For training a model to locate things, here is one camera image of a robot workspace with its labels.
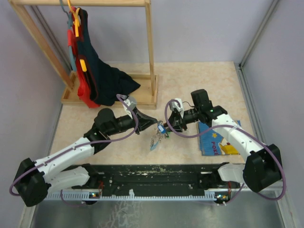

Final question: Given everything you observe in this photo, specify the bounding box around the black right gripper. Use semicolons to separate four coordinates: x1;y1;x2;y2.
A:
164;107;201;133

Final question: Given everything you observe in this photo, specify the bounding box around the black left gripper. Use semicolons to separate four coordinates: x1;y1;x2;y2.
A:
106;107;158;136

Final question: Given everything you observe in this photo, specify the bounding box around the blue key tag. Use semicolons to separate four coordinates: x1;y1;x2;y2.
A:
158;125;166;134

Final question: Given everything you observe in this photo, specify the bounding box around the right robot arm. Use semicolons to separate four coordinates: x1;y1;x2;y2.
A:
165;89;286;193

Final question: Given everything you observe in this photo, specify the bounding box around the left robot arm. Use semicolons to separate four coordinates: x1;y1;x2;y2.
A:
9;107;157;207

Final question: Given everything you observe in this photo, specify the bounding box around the wooden clothes rack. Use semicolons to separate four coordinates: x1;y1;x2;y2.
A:
9;0;158;109

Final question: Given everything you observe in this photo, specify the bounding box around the blue yellow booklet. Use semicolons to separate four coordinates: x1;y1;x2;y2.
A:
199;130;239;156

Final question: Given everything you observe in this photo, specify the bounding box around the dark navy garment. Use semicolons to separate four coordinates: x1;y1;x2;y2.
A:
76;8;141;106

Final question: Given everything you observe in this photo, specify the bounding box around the red garment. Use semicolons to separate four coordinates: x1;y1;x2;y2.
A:
66;7;102;109

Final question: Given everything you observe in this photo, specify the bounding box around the yellow hanger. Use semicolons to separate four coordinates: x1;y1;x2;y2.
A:
67;0;86;72

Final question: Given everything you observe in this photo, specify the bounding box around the teal hanger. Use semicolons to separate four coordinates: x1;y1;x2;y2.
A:
59;0;77;72

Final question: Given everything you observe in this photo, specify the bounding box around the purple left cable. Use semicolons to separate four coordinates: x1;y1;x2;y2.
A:
9;94;140;207

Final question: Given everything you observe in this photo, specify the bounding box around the purple cable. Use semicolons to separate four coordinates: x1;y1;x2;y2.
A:
165;99;287;206
9;94;140;207

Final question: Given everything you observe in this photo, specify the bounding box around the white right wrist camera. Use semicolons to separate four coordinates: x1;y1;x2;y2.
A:
170;98;184;118

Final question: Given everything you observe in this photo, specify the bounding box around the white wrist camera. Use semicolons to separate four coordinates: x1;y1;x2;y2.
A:
170;98;184;118
123;96;137;112

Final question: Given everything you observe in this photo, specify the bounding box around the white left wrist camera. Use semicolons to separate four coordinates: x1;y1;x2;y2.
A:
123;96;137;112

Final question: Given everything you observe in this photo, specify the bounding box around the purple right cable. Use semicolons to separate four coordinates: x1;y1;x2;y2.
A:
165;99;287;206

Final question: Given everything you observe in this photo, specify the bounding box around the aluminium corner rail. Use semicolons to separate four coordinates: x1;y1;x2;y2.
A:
238;0;281;69

